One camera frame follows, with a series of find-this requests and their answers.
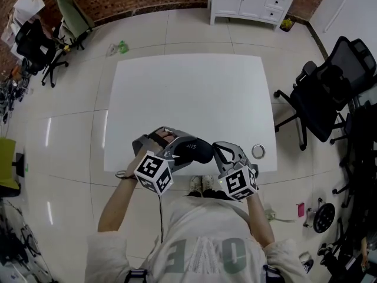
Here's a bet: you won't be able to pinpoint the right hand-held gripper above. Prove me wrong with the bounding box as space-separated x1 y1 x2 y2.
211 141 260 203

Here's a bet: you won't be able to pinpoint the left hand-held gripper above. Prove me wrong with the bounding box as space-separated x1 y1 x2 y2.
131 126 197 196

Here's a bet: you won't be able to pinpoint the person's right forearm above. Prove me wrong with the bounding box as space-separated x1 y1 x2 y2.
245 190 276 248

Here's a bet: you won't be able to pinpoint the person's left forearm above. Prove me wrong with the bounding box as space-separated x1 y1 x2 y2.
97 157 138 234

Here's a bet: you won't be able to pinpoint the person's left hand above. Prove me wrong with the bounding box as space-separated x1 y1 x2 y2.
153 129 176 147

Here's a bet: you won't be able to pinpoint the person's right white shoe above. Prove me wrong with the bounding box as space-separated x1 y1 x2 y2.
201 175 215 192

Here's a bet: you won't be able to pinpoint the person's white shoe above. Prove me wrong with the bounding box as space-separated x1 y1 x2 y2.
189 175 203 193
201 175 215 192

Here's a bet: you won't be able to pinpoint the person's left white shoe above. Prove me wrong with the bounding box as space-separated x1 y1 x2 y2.
189 175 203 193

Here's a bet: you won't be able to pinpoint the person's white printed shirt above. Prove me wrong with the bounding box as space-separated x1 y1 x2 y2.
85 195 309 283

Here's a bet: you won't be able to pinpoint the large black office chair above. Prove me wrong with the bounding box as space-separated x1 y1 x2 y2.
273 35 377 152

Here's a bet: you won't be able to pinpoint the green plastic bag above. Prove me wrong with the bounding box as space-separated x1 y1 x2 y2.
106 40 131 58

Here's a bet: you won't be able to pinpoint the black and white sneaker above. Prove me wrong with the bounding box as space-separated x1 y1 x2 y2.
298 251 315 274

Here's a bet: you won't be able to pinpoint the black equipment rack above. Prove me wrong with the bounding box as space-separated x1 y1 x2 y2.
329 98 377 283

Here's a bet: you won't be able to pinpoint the white wooden cabinet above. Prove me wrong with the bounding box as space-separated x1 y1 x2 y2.
207 0 300 31

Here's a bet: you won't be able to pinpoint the small black stand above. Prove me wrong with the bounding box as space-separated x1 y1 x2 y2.
12 153 26 179

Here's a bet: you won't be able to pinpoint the green jacket on chair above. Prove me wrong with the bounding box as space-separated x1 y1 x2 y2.
49 0 95 51

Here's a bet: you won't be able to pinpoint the lime green seat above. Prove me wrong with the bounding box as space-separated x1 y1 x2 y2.
0 137 22 198

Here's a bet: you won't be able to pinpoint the small black office chair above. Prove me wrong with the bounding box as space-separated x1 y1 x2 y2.
14 19 70 88

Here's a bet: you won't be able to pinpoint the black tripod stands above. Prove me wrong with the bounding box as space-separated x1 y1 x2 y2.
0 199 52 283

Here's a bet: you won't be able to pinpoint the white cardboard box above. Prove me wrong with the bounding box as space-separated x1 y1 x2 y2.
12 0 47 21

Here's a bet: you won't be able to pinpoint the silver metal ring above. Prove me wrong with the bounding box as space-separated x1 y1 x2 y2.
251 143 266 160

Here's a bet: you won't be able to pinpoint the thin black cable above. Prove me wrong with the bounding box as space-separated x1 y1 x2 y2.
115 169 165 245

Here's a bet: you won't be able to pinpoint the grey strap on floor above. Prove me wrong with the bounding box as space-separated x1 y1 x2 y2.
264 209 297 224

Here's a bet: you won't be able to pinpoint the tangle of dark cables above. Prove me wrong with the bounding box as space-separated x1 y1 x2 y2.
0 65 35 125

